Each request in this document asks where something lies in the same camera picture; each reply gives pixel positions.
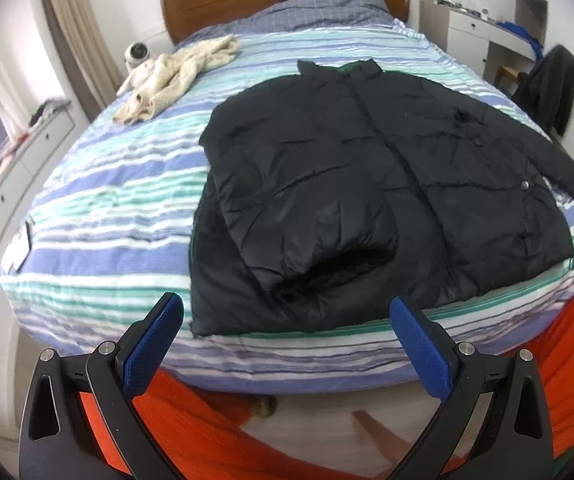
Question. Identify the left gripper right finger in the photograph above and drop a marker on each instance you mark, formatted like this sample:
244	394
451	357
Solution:
515	439

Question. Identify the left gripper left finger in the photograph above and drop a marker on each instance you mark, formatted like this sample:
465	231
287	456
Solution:
56	436

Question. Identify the black puffer jacket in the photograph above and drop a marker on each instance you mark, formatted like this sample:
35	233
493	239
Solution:
334	190

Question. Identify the white drawer cabinet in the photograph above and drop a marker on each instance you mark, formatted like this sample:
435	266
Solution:
12	199

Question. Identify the striped bed sheet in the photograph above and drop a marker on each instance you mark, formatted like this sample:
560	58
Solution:
111	231

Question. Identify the black coat on chair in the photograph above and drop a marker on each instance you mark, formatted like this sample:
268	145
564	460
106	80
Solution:
546	93

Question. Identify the cream knitted garment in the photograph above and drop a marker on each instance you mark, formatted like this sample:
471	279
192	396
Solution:
155	85

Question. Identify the wooden chair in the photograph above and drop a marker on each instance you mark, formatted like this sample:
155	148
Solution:
515	77

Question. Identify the beige curtain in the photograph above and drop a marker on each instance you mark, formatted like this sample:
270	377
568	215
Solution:
85	57

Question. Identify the white round heater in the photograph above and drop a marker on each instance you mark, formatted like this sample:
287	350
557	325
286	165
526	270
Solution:
135	54

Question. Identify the white sheer curtain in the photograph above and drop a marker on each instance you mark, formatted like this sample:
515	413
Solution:
27	78

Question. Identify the white desk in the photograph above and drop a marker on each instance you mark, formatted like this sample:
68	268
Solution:
480	45

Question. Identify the blue cloth on desk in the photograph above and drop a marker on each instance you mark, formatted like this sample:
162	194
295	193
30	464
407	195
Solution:
523	33

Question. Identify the blue checked duvet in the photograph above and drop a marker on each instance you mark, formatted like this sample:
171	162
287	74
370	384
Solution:
294	15

